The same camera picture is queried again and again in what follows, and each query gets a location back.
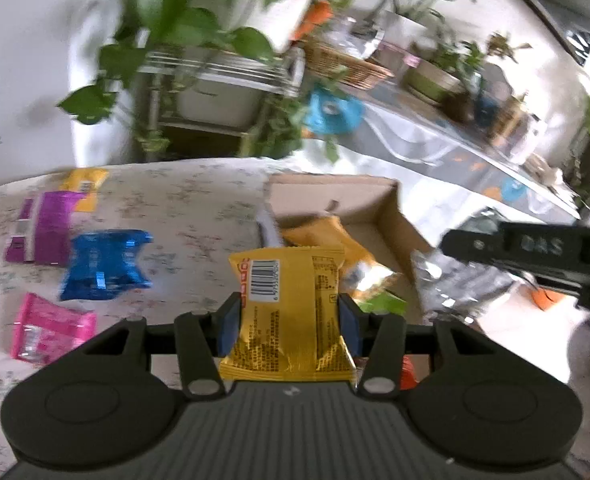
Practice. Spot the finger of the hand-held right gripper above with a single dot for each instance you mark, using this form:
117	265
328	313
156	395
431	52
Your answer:
470	245

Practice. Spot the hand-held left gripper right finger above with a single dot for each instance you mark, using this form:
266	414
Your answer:
350	322

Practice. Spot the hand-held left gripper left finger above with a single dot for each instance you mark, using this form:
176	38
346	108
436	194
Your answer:
227	327

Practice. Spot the green snack packet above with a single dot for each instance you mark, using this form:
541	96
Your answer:
387	302

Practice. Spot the silver foil snack packet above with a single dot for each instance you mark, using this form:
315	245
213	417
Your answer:
445	285

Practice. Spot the orange snack packet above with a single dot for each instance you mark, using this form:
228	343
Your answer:
409	377

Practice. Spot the large yellow snack packet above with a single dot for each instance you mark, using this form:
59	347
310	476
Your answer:
320	235

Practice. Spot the cardboard box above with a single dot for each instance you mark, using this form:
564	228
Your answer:
375	200

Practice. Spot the table with plastic cover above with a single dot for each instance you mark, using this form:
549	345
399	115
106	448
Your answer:
425	145

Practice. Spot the floral tablecloth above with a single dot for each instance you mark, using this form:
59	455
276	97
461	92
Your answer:
185	210

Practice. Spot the golden jar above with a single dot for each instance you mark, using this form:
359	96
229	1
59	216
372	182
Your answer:
506	120

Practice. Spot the blue foil snack packet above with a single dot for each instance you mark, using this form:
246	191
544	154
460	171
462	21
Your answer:
105	265

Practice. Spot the dark brown pot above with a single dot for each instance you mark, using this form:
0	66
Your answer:
459	107

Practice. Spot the plant in green pot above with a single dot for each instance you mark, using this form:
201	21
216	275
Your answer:
432	80

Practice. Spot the pink snack packet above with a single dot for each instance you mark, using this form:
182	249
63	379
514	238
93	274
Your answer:
50	327

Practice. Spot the purple snack packet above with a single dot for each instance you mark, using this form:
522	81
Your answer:
50	225

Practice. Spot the small yellow barcode packet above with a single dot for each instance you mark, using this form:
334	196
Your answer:
82	182

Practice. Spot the wicker basket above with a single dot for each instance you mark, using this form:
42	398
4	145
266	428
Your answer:
350	67

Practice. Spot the wide white plant pot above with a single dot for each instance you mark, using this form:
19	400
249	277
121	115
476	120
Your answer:
220	100

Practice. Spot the plant in square white pot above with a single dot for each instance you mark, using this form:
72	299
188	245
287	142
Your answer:
400	27

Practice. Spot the clear plastic bag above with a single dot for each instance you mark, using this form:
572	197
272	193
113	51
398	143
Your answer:
360	35

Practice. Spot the dark framed window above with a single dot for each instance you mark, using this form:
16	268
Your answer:
550	0

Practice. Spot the white metal plant rack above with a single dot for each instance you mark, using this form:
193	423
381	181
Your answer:
225	67

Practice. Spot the orange toy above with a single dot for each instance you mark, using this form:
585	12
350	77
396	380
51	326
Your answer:
320	15

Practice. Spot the round white plant pot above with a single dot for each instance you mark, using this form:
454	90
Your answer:
275	15

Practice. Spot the green pothos plant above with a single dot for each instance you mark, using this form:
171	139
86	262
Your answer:
175	5

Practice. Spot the white refrigerator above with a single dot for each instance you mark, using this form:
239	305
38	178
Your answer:
20	60

